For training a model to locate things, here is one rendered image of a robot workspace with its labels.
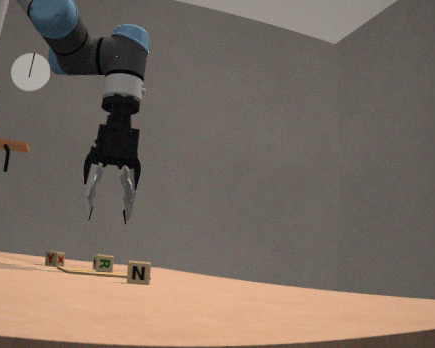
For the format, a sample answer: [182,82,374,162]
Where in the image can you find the tan flat mat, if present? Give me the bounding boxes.
[57,266,127,278]

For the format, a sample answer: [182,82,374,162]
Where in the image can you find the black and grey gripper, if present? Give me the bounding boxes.
[84,93,141,224]

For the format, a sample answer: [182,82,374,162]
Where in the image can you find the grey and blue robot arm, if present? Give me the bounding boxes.
[16,0,149,103]

